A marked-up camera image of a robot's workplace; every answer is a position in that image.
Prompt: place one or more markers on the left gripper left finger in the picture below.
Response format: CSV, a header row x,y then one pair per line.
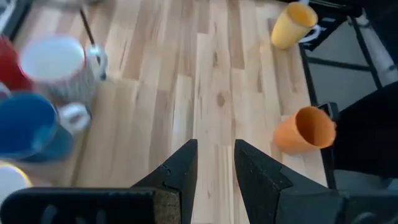
x,y
93,205

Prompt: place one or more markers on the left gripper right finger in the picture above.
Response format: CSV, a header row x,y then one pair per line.
x,y
295,205

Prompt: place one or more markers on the orange faceted mug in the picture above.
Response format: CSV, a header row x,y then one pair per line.
x,y
292,137

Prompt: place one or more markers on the cream coloured mug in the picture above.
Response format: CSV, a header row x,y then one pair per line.
x,y
9,182

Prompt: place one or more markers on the blue and white mug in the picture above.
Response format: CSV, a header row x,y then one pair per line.
x,y
25,124

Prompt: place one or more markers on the grey diamond pattern mug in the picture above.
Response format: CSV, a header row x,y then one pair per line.
x,y
53,56

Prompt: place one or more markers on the large black object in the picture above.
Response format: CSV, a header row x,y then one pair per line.
x,y
367,133

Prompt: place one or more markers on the black aluminium table frame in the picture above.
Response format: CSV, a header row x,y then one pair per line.
x,y
342,64

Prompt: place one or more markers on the black metal rack frame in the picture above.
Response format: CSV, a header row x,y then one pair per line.
x,y
88,28

